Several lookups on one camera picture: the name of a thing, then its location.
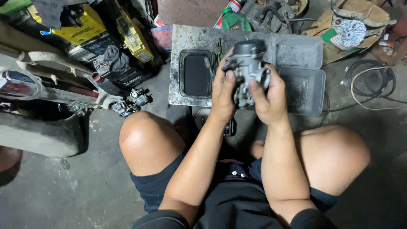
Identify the black plastic box with lid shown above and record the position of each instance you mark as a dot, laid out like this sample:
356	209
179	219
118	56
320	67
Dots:
302	86

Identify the person's right hand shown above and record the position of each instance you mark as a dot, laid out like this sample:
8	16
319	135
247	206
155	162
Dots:
270	105

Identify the torn brown cardboard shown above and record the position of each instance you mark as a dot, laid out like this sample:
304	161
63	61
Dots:
375	19

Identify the person's black shirt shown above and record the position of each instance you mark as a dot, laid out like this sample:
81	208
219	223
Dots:
238	203

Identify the small dark metal part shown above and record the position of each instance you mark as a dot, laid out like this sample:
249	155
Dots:
230	127

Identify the person's dark blue shorts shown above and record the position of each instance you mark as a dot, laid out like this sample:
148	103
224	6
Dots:
152	190

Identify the small grey carburetor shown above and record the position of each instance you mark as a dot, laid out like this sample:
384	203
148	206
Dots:
139	96
124	108

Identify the grey plastic fender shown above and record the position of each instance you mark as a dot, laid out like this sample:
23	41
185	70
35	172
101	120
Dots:
41	136

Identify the stack of dark battery boxes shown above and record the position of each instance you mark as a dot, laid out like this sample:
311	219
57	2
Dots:
95	47

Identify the stained grey metal board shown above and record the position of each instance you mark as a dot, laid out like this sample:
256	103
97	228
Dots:
197	39

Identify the round metal disc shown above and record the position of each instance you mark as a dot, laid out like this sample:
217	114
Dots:
202	118

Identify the grey crumpled cloth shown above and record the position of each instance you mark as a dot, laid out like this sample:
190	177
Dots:
113	59

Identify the person's leg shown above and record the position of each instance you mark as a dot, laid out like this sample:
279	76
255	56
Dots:
149	143
330	159

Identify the large yellow battery box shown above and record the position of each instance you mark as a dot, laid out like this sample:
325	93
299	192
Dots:
81	27

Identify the white finned rotor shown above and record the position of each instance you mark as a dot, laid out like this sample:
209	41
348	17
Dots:
350	32

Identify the grey metal carburetor black cap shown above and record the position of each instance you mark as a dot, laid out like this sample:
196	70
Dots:
248	65

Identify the person's right leg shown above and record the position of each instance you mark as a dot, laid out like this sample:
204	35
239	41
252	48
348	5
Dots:
330	159

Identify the dark metal pliers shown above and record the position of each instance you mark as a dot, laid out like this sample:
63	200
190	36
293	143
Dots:
219	47

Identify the narrow yellow battery box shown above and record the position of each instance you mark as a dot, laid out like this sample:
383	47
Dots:
133	39

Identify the clear plastic bag red print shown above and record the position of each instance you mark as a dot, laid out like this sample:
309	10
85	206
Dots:
162	38

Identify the heap of motorcycle body panels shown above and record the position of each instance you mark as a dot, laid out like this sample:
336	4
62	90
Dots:
38	79

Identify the brown round object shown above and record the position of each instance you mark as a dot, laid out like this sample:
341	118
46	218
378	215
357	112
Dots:
9	159

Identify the green oil bottle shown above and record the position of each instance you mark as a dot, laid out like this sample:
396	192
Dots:
236	20

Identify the person's left leg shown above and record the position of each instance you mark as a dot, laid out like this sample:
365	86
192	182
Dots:
149	143

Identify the person's left hand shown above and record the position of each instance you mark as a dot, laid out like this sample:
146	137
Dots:
221	101

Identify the black rectangular tray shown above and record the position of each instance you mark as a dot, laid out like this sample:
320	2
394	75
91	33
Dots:
196	74

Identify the black canister red cap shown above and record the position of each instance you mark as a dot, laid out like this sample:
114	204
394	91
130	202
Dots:
105	83

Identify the red white spray can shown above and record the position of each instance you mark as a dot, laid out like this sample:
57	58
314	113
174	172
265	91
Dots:
230	8

